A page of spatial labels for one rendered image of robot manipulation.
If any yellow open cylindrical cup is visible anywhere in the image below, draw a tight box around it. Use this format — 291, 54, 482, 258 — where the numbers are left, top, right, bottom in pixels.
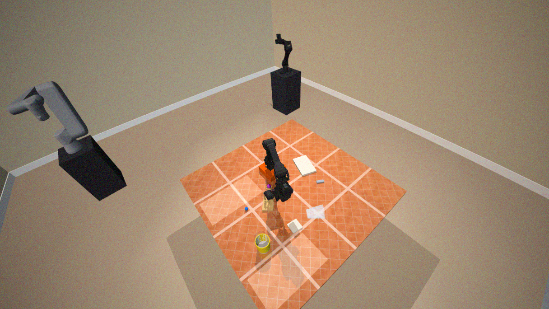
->
255, 234, 270, 254

